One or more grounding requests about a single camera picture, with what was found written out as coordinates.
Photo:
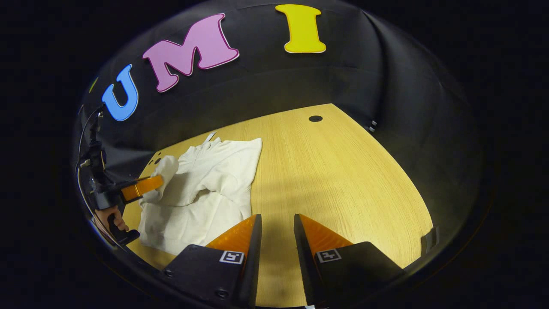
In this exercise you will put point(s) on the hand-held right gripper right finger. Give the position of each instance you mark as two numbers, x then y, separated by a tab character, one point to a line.
303	257

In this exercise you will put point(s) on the silver backdrop clip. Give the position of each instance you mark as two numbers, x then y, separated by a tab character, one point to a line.
372	125

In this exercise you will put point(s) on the black backdrop cloth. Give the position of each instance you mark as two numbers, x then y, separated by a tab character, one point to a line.
266	81

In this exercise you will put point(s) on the white long-sleeved garment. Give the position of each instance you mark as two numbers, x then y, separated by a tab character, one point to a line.
214	171

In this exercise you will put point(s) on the dark grey rectangular object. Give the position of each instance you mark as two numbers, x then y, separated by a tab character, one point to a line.
429	240

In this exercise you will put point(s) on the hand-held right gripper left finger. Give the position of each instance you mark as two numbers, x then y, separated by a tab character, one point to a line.
254	257

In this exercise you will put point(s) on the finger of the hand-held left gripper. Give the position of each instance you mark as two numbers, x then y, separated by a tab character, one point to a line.
141	188

